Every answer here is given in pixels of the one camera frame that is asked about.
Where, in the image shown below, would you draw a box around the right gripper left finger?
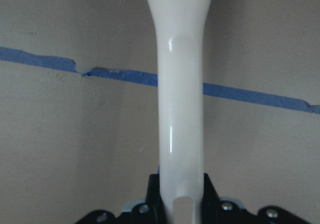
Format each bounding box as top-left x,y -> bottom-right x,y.
77,174 -> 169,224

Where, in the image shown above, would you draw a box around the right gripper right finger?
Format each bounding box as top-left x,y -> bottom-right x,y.
201,173 -> 308,224

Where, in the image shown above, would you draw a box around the white hand brush black bristles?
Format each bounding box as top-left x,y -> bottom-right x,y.
147,0 -> 211,223

